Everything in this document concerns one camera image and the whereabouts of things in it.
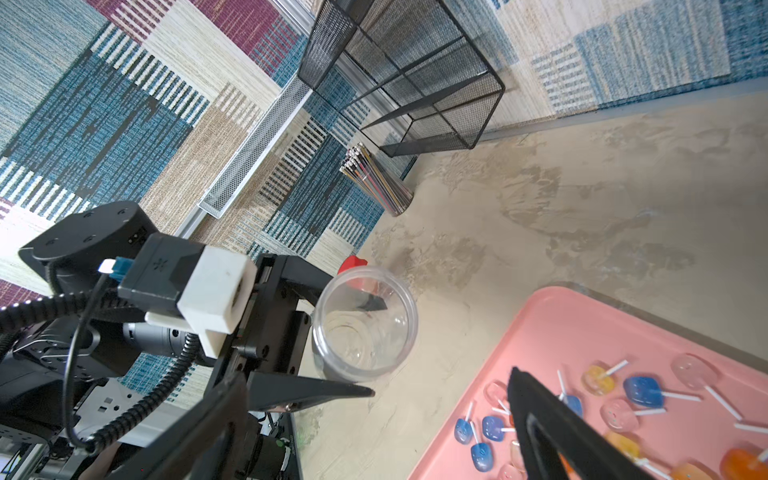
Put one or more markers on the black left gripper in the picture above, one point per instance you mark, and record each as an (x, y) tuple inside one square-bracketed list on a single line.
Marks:
[(268, 345)]

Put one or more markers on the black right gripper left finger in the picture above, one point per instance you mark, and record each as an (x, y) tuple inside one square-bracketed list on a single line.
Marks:
[(204, 444)]

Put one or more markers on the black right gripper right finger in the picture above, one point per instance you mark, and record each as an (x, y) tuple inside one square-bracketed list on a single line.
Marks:
[(552, 436)]

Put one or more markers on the candy jar patterned lid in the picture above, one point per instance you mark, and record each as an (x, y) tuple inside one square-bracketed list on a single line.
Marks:
[(357, 346)]

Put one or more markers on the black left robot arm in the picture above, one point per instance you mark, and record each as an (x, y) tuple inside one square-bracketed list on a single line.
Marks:
[(55, 350)]

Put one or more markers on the candy jar red lid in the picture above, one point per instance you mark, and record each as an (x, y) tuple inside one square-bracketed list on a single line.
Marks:
[(352, 262)]

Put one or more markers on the yellow lollipop candy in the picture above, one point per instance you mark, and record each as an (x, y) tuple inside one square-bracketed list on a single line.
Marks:
[(598, 380)]

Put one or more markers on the blue lollipop candy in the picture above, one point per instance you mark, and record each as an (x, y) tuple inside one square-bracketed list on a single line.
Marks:
[(647, 392)]

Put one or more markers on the pink plastic tray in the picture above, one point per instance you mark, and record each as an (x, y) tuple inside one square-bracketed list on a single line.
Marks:
[(556, 336)]

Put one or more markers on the pink lollipop candy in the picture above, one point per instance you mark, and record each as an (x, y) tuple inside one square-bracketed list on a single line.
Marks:
[(695, 374)]

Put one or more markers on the cup of coloured pencils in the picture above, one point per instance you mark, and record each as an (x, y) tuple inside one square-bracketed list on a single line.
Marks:
[(389, 191)]

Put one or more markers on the orange lollipop candy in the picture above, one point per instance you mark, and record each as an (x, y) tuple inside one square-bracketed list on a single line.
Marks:
[(741, 464)]

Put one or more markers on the white wire mesh basket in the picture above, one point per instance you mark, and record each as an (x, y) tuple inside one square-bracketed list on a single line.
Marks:
[(253, 151)]

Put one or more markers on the black wire shelf rack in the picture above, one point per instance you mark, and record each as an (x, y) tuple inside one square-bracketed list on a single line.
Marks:
[(409, 77)]

